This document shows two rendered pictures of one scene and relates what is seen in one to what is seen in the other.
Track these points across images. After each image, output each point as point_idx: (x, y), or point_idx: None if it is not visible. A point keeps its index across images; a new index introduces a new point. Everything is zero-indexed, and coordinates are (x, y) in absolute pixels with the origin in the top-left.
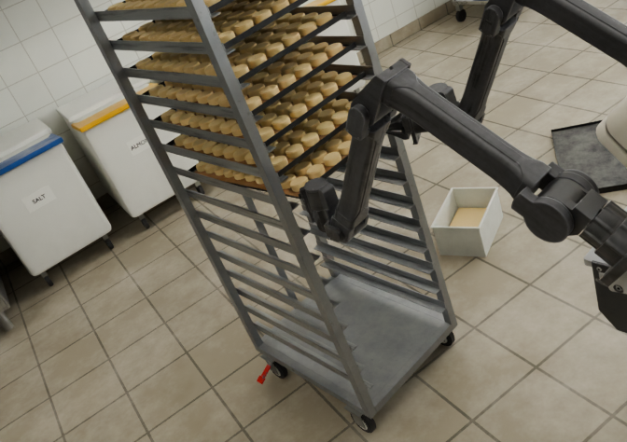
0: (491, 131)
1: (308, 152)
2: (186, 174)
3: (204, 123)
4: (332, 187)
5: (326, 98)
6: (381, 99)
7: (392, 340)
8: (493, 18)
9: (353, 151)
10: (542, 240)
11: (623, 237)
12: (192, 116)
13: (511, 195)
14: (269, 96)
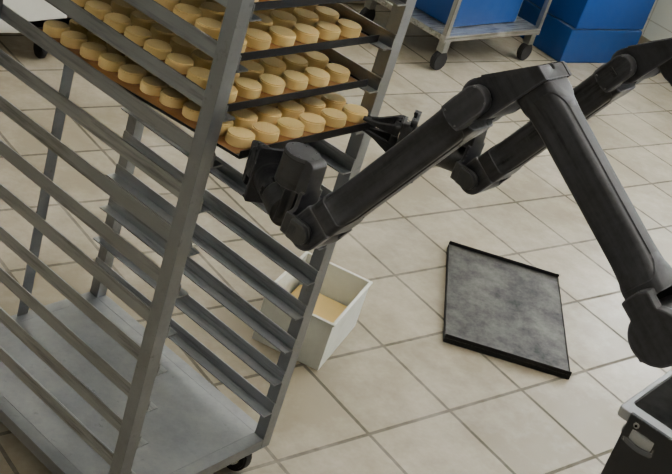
0: (632, 204)
1: (268, 100)
2: (21, 27)
3: None
4: (324, 168)
5: (325, 42)
6: (522, 96)
7: (169, 427)
8: (622, 70)
9: (417, 138)
10: (637, 357)
11: None
12: None
13: (623, 289)
14: None
